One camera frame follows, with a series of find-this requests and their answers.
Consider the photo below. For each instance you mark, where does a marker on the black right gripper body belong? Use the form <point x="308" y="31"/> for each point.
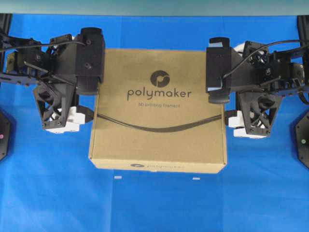
<point x="255" y="77"/>

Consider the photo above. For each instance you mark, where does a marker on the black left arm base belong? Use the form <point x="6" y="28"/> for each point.
<point x="5" y="130"/>

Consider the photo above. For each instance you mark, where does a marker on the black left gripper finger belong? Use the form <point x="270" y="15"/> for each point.
<point x="87" y="112"/>

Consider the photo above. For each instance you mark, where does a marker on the brown polymaker cardboard box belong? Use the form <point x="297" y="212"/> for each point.
<point x="153" y="114"/>

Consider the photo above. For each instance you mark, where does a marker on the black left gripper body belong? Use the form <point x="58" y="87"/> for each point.
<point x="55" y="95"/>

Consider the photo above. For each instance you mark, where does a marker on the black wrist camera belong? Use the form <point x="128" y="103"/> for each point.
<point x="218" y="63"/>
<point x="90" y="57"/>

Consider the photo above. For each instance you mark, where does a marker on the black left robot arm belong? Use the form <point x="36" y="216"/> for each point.
<point x="16" y="56"/>

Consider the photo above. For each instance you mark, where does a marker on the green curtain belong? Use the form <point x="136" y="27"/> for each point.
<point x="157" y="7"/>

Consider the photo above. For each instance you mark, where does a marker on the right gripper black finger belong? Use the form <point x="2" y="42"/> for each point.
<point x="229" y="114"/>

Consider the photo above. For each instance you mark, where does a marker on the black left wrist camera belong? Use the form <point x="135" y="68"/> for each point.
<point x="90" y="57"/>

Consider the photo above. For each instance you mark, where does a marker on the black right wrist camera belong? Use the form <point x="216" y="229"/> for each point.
<point x="218" y="63"/>

